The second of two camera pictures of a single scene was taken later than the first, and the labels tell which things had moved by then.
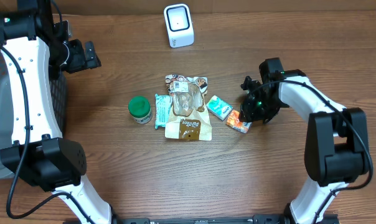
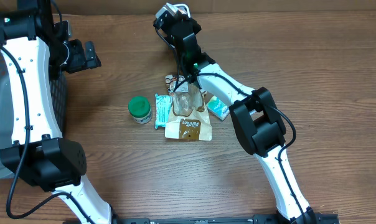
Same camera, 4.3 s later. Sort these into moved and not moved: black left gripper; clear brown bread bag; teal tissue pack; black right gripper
Moved: black right gripper
Not moved: teal tissue pack; black left gripper; clear brown bread bag
